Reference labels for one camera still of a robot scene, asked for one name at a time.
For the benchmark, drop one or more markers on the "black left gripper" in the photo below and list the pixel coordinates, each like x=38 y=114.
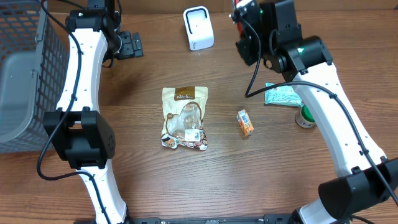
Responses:
x=128 y=50

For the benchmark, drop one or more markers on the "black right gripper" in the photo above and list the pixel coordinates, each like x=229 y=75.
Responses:
x=245 y=53

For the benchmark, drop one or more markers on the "red coffee stick sachet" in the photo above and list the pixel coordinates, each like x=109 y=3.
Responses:
x=236 y=4

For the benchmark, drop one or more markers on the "teal snack packet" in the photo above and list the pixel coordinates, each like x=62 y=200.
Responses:
x=284 y=96

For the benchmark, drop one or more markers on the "beige nut pouch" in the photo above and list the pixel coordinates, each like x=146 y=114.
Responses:
x=184 y=110

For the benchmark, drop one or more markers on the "orange tissue packet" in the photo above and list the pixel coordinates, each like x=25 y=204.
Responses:
x=245 y=123

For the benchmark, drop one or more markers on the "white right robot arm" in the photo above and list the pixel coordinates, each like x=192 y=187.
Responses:
x=365 y=175

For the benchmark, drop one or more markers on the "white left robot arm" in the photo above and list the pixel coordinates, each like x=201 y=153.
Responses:
x=76 y=129

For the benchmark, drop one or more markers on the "white barcode scanner stand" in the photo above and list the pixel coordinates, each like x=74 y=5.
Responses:
x=199 y=28

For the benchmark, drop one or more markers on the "grey plastic mesh basket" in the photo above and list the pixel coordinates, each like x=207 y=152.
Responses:
x=33 y=69

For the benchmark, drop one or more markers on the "green lidded jar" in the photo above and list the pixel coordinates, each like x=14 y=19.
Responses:
x=304 y=117

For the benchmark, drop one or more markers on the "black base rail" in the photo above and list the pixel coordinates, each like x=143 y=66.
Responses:
x=211 y=221

